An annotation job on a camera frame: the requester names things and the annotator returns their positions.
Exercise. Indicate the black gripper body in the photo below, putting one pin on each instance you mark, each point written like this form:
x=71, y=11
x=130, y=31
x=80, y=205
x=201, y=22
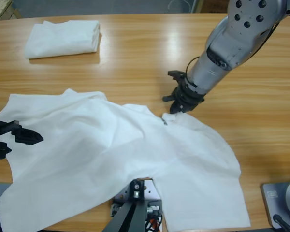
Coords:
x=186, y=99
x=0, y=129

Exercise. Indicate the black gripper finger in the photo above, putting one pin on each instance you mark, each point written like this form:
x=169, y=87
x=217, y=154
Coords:
x=177, y=75
x=169, y=98
x=26, y=136

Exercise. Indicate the white T-shirt with small print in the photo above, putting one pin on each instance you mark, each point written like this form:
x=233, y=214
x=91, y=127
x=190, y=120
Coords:
x=111, y=149

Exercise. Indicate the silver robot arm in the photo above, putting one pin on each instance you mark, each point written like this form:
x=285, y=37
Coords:
x=232, y=43

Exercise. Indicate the brown cardboard box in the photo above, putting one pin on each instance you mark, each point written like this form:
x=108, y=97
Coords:
x=211, y=6

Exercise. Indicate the wooden pallet stack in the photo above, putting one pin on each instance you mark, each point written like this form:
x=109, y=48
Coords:
x=1, y=9

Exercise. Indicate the folded white T-shirt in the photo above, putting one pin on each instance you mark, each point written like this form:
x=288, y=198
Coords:
x=62, y=38

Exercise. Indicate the orange clamp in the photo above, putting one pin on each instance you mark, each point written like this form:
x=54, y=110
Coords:
x=155, y=221

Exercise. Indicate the white mount plate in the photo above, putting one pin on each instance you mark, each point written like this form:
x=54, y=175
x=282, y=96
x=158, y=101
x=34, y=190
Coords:
x=150, y=191

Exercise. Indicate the silver bracket fitting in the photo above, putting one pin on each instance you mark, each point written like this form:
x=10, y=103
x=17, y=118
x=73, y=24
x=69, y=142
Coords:
x=116, y=209
x=152, y=209

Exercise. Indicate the dark camera post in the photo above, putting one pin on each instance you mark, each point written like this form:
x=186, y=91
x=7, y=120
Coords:
x=133, y=217

